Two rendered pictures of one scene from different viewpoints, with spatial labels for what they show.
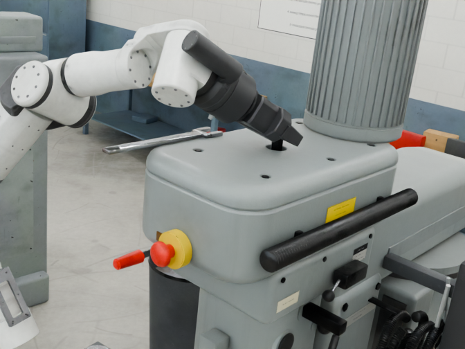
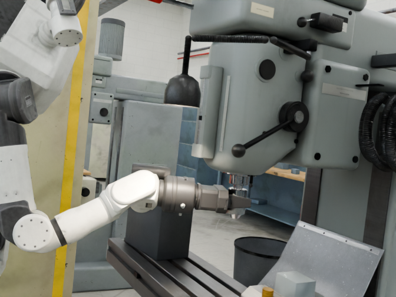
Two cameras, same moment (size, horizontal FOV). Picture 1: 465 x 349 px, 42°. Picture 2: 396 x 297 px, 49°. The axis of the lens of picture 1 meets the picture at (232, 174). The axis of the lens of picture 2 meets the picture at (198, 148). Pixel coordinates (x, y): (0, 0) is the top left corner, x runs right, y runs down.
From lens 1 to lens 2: 0.85 m
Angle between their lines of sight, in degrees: 26
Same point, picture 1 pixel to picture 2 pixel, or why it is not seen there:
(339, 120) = not seen: outside the picture
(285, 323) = (266, 49)
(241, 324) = (231, 50)
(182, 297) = (256, 270)
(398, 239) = (386, 49)
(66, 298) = not seen: hidden behind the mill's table
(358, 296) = (342, 69)
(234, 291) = (222, 10)
